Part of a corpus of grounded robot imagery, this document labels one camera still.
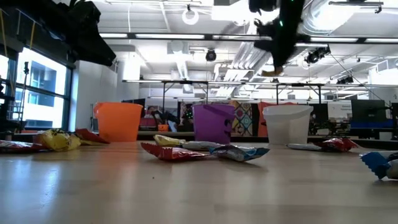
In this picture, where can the red Skittles candy pack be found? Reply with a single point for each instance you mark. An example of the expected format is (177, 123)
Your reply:
(174, 154)
(337, 144)
(90, 135)
(15, 146)

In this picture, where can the purple plastic bucket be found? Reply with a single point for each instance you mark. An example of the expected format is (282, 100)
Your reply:
(211, 124)

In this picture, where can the white blue Hershey's bar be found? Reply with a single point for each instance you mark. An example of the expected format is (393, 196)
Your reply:
(199, 145)
(376, 165)
(303, 147)
(239, 153)

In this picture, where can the long ceiling light rail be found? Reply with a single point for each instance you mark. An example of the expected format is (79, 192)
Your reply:
(171, 36)

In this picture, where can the white ventilation duct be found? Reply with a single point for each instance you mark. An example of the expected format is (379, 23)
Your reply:
(182, 67)

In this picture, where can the black tripod stand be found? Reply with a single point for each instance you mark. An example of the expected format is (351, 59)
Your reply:
(26, 67)

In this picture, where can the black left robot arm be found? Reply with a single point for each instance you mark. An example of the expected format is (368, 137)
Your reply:
(90, 31)

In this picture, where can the black metal frame stand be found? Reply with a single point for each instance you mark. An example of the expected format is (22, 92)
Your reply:
(186, 82)
(298, 84)

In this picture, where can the orange plastic bucket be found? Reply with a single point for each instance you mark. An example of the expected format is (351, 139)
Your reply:
(118, 123)

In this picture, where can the black ceiling camera cluster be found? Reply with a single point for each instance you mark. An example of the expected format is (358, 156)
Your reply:
(315, 56)

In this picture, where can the black ceiling track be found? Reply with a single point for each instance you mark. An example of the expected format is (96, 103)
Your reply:
(354, 3)

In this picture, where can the small orange pumpkin bucket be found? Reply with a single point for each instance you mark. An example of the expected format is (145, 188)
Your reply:
(163, 128)

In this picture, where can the black ceiling spotlight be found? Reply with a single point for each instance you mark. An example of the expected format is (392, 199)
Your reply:
(211, 56)

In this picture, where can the colourful patterned quilt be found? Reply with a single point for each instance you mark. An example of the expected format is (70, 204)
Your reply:
(242, 119)

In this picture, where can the white sign board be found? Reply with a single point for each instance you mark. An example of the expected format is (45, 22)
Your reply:
(339, 110)

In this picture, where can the black equipment rack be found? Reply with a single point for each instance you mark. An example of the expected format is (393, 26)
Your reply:
(3, 124)

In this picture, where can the black computer monitor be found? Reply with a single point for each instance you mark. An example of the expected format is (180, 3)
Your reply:
(138, 102)
(368, 110)

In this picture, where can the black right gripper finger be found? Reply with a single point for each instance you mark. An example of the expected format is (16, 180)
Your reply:
(283, 59)

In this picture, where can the person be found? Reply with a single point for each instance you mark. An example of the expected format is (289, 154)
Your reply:
(163, 118)

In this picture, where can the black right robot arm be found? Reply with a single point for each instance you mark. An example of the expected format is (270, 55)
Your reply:
(293, 7)

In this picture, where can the large dark-framed window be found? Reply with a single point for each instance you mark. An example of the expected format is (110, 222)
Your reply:
(43, 93)

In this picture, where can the white plastic bucket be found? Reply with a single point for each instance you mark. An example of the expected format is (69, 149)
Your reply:
(287, 127)

